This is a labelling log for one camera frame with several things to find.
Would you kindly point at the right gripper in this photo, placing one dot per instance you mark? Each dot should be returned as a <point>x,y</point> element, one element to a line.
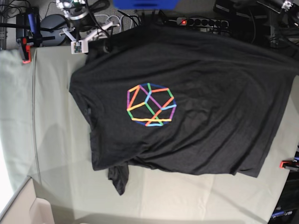
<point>87,26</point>

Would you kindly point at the dark grey t-shirt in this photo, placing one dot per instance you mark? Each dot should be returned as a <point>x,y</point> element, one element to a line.
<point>182,101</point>

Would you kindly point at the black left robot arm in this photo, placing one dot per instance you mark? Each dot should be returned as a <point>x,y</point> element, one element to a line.
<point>280,6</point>

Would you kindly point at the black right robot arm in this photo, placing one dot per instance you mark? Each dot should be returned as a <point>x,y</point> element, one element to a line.
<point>77,15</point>

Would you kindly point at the round dark stand base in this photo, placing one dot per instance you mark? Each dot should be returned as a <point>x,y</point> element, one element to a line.
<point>55,23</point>

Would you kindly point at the blue plastic box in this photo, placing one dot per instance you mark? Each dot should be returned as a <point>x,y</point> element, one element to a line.
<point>145,4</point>

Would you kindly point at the red black clamp left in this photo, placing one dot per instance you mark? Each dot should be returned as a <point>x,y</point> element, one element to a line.
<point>28,32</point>

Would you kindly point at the red black clamp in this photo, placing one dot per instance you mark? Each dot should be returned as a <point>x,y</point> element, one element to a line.
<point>292,165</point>
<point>28,32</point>

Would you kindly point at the black power strip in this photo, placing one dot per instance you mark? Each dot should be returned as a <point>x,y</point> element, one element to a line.
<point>202,22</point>

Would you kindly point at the light green table cloth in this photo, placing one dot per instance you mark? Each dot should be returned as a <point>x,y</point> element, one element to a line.
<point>45,138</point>

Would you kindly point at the beige plastic bin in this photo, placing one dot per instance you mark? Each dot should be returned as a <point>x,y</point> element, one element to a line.
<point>26,208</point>

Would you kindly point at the red black clamp right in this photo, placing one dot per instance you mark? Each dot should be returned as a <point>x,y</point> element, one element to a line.
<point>292,165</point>

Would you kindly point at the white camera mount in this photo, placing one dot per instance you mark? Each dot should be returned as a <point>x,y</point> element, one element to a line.
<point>81,46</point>

